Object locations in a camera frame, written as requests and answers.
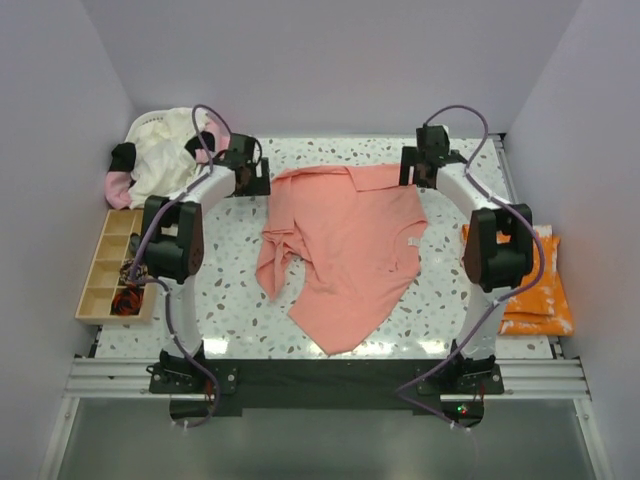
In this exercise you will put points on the black garment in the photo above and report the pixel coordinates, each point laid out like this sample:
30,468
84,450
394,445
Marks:
123,158

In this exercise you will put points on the wooden compartment tray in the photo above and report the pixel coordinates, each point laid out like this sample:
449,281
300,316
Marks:
110,264

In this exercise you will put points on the folded orange white t-shirt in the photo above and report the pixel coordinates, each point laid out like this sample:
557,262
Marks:
543,309

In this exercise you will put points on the cream white garment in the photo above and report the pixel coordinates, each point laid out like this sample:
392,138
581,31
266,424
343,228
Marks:
163,164

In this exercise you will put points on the orange black item in tray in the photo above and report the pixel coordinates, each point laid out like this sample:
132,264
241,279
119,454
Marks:
127,300

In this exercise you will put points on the light pink garment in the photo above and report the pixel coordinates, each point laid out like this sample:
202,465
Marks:
116,189

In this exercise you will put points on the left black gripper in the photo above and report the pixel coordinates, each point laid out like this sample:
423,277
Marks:
260,185

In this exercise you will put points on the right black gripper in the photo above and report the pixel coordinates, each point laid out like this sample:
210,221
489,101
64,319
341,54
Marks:
410,158

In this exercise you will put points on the aluminium frame rail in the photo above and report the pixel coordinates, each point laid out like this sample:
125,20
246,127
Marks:
92,378

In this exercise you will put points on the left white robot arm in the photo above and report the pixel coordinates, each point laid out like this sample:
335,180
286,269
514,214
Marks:
172,245

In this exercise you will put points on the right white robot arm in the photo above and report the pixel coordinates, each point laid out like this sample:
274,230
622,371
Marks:
498,254

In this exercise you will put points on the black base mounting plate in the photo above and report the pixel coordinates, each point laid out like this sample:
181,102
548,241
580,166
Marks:
228,387

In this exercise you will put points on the salmon pink t-shirt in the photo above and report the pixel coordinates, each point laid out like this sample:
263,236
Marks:
358,232

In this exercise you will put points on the white laundry basket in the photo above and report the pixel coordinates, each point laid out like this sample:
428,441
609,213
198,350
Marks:
147,118

